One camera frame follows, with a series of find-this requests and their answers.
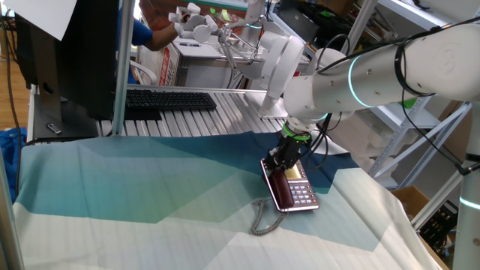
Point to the black computer monitor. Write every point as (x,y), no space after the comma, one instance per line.
(86,56)

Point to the blue fabric bundle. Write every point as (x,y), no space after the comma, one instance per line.
(9,150)

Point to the white curved chair part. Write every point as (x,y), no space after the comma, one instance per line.
(150,75)

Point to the dark grey box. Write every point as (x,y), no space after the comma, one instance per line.
(300,24)

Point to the blue green white tablecloth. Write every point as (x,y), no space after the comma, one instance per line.
(112,180)

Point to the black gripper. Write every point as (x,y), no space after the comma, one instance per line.
(290,150)

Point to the grey metal cabinet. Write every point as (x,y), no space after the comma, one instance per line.
(202,75)

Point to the silver usb stick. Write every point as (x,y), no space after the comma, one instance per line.
(53,128)

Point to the grey monitor stand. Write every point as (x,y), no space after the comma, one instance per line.
(71,123)

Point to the black plastic crate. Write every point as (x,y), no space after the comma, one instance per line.
(437,225)

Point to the white paper sheet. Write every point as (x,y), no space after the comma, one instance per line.
(41,15)

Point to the maroon telephone handset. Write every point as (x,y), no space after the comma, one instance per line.
(282,189)

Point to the grey metal shelf rack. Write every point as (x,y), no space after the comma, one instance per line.
(416,118)

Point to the bare person forearm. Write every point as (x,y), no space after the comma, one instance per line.
(163,37)

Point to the aluminium frame post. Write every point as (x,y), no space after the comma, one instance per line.
(7,232)
(435,202)
(123,75)

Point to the white foam packing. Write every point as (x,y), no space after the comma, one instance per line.
(360,146)

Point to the person in blue shirt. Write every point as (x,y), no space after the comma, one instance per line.
(142,35)

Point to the brown wooden desk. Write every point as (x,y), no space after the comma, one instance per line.
(165,11)

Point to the black pen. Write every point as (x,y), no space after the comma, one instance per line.
(189,44)

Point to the green sticky note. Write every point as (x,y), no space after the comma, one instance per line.
(225,15)

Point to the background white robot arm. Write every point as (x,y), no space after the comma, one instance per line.
(255,11)

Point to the black computer keyboard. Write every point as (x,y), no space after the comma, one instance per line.
(168,100)

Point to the brown cardboard box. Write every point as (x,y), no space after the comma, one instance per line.
(407,197)

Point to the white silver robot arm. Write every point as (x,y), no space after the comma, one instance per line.
(375,78)

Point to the maroon telephone base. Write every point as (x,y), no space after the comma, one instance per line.
(303,195)

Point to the white box with red print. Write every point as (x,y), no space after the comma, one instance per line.
(165,67)

